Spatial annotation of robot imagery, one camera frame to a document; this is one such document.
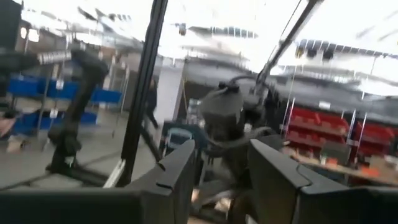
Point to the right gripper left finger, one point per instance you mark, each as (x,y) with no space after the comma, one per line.
(93,207)

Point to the silver aluminium extrusion bar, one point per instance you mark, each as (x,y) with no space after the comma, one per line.
(115,174)

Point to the person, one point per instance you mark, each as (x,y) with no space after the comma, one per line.
(151,99)

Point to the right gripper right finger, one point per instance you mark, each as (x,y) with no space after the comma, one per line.
(326,205)

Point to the white square column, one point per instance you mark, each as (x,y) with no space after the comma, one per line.
(171,93)

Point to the blue plastic bin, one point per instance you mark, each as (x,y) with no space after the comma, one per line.
(25,87)
(29,123)
(105,96)

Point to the red plastic storage bin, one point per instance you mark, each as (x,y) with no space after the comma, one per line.
(334,121)
(304,116)
(377,147)
(314,138)
(374,130)

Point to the orange small part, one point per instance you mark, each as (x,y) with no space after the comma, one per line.
(370,171)

